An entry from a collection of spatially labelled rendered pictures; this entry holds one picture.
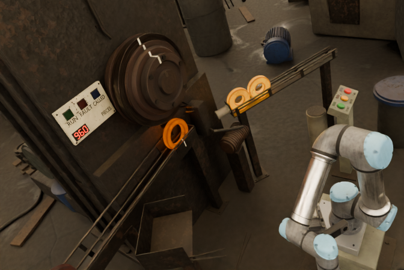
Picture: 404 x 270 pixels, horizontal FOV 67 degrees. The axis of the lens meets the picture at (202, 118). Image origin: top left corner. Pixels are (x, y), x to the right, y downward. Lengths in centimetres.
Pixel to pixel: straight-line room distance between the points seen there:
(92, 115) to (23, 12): 50
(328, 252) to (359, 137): 40
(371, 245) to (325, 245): 54
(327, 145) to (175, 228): 78
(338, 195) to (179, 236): 74
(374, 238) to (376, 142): 69
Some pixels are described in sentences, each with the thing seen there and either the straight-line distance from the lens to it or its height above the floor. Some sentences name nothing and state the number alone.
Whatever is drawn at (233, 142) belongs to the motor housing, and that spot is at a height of 51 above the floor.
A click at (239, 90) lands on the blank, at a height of 77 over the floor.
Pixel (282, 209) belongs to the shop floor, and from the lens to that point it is 219.
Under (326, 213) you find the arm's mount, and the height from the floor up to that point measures 33.
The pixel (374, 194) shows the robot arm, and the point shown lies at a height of 70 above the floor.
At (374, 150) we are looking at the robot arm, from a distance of 114.
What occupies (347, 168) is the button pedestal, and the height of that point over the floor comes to 6.
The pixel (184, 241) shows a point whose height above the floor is 60.
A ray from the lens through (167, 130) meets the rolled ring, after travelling 170.
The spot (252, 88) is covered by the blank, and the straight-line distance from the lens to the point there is 196.
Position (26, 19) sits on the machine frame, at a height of 160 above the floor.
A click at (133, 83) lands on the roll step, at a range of 144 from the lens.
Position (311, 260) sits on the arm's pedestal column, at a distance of 197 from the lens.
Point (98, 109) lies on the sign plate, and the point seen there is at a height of 113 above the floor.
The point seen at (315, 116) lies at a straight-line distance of 201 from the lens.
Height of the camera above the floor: 176
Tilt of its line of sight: 34 degrees down
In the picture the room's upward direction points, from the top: 21 degrees counter-clockwise
